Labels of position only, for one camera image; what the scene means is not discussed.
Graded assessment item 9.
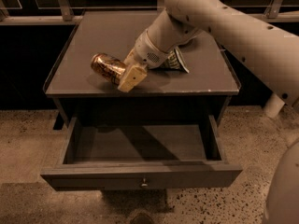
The open grey top drawer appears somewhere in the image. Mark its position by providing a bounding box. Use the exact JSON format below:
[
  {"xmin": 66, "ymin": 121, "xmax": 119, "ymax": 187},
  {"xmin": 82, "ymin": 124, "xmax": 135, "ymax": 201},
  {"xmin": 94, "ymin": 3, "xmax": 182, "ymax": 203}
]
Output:
[{"xmin": 41, "ymin": 116, "xmax": 242, "ymax": 190}]

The grey cabinet with top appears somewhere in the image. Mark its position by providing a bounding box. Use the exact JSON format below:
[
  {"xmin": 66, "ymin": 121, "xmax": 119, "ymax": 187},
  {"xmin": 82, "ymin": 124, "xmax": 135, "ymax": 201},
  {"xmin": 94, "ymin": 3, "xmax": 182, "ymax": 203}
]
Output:
[{"xmin": 45, "ymin": 11, "xmax": 240, "ymax": 131}]

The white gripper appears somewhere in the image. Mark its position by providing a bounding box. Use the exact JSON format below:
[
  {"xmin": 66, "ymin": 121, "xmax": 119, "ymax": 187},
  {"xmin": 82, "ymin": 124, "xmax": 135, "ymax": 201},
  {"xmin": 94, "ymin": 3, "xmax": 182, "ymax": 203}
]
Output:
[{"xmin": 118, "ymin": 30, "xmax": 175, "ymax": 92}]

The green chip bag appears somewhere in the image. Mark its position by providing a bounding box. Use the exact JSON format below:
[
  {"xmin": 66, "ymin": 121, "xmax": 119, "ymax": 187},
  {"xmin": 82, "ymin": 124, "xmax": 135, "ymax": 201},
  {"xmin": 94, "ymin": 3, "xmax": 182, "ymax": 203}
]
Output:
[{"xmin": 160, "ymin": 47, "xmax": 189, "ymax": 73}]

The orange soda can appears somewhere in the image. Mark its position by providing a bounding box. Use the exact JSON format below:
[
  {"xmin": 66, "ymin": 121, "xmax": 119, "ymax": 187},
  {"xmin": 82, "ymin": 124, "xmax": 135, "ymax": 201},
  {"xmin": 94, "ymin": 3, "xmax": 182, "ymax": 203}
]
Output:
[{"xmin": 91, "ymin": 53, "xmax": 126, "ymax": 85}]

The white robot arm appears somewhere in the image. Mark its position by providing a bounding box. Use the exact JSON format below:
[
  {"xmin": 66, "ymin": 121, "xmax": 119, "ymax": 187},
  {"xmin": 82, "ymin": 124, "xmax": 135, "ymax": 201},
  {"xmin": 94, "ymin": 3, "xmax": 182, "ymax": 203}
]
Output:
[{"xmin": 119, "ymin": 0, "xmax": 299, "ymax": 109}]

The metal railing frame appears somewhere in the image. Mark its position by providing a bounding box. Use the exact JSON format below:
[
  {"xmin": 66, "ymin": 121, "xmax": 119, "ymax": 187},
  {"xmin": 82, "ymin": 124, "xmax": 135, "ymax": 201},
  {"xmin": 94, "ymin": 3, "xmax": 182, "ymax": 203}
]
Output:
[{"xmin": 0, "ymin": 0, "xmax": 299, "ymax": 27}]

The small metal drawer knob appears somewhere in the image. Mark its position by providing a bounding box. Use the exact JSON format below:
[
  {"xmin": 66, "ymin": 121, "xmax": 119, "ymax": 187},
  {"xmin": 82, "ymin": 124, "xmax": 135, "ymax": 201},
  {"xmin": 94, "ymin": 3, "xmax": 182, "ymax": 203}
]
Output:
[{"xmin": 140, "ymin": 178, "xmax": 149, "ymax": 189}]

